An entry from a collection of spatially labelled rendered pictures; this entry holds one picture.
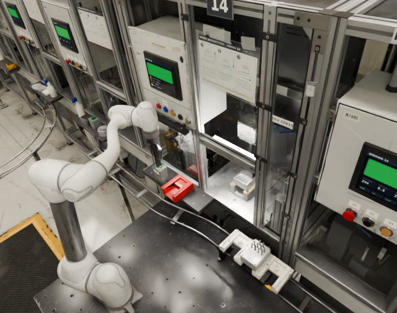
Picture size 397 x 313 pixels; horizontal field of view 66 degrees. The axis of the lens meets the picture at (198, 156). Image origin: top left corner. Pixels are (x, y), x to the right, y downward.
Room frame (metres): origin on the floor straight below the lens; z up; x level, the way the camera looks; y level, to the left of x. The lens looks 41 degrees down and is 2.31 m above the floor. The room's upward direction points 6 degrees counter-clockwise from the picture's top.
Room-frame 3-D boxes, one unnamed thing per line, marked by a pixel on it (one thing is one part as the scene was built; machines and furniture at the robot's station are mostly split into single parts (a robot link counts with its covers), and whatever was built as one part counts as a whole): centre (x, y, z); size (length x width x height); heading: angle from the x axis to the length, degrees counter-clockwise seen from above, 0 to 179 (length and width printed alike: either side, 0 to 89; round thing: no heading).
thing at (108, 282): (0.80, 0.52, 0.85); 0.18 x 0.16 x 0.22; 66
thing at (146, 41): (1.54, 0.06, 1.60); 0.42 x 0.29 x 0.46; 41
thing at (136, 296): (0.78, 0.50, 0.71); 0.22 x 0.18 x 0.06; 41
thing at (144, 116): (1.44, 0.27, 1.41); 0.13 x 0.11 x 0.16; 66
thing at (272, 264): (0.83, -0.23, 0.84); 0.36 x 0.14 x 0.10; 41
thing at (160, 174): (1.44, 0.25, 0.97); 0.08 x 0.08 x 0.12; 41
